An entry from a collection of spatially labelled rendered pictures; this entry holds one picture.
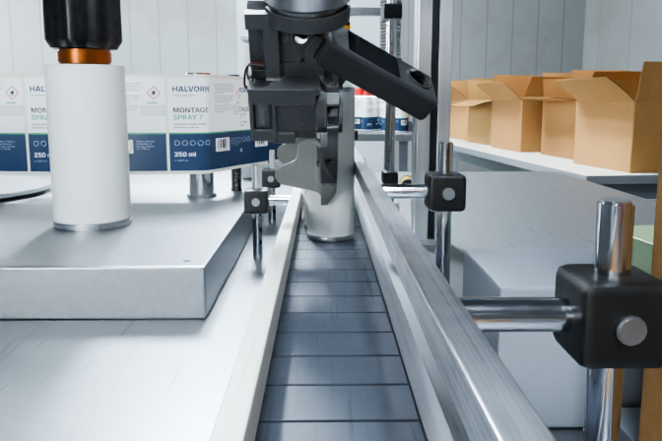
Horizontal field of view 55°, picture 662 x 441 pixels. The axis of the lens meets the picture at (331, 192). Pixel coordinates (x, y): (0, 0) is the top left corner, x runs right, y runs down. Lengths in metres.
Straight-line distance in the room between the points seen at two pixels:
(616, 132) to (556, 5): 2.93
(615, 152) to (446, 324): 2.29
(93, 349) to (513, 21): 4.79
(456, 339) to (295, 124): 0.40
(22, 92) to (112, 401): 0.66
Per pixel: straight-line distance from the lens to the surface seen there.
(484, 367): 0.17
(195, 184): 0.99
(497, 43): 5.11
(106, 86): 0.77
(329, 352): 0.39
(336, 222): 0.67
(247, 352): 0.30
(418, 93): 0.56
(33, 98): 1.04
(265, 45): 0.55
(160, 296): 0.61
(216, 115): 1.00
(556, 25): 5.30
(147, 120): 0.99
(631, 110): 2.41
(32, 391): 0.50
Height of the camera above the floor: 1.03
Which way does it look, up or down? 8 degrees down
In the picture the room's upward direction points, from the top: straight up
